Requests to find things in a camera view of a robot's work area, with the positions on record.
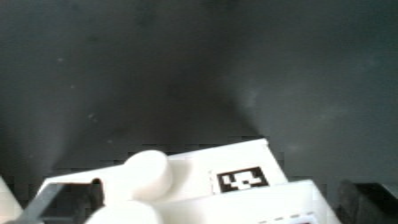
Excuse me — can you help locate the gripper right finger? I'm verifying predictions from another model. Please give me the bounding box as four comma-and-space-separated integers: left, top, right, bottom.
336, 180, 398, 224

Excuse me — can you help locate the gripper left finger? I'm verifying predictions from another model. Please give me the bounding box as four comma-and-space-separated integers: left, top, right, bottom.
41, 179, 105, 224

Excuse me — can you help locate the white drawer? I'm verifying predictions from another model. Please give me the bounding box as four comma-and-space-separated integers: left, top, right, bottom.
7, 139, 341, 224

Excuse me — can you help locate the white L-shaped border fence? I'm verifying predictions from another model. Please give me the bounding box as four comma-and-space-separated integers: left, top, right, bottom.
0, 176, 23, 224

